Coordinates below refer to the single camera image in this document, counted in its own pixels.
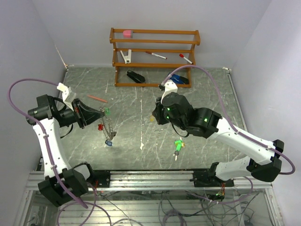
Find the green key tag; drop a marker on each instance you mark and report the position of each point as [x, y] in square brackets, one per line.
[107, 111]

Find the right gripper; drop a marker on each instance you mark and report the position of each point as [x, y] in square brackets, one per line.
[157, 112]

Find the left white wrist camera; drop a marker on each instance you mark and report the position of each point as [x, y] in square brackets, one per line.
[68, 96]

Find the wooden shelf rack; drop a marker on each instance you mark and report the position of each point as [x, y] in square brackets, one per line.
[168, 43]

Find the red white marker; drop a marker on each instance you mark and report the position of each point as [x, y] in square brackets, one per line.
[156, 55]

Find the green tag key upper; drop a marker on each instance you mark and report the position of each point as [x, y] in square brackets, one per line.
[179, 143]

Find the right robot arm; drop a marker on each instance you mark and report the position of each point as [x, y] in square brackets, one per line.
[261, 160]

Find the metal key ring disc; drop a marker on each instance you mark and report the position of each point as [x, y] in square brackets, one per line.
[108, 128]

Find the black stapler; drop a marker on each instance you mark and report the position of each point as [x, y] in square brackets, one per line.
[137, 78]

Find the pink eraser block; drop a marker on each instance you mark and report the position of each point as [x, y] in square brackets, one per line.
[127, 34]

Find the white clip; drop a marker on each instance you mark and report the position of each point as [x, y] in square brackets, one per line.
[126, 58]

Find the blue stapler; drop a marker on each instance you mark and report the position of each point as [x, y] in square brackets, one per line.
[179, 79]

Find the green tag key lower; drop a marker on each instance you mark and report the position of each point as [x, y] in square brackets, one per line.
[177, 152]

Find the red capped marker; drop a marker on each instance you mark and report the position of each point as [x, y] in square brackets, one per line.
[186, 59]

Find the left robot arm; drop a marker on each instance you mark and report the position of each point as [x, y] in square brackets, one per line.
[62, 183]

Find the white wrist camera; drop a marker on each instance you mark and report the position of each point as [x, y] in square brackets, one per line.
[68, 96]
[168, 88]

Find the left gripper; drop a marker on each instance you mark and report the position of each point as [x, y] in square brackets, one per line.
[84, 114]

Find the red pencil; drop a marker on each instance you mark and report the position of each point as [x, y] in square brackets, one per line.
[97, 98]

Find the red key tag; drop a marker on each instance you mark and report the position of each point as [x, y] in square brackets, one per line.
[100, 127]

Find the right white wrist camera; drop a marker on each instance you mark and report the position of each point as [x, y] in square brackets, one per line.
[168, 88]

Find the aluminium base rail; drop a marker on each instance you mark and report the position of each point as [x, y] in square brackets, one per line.
[153, 180]

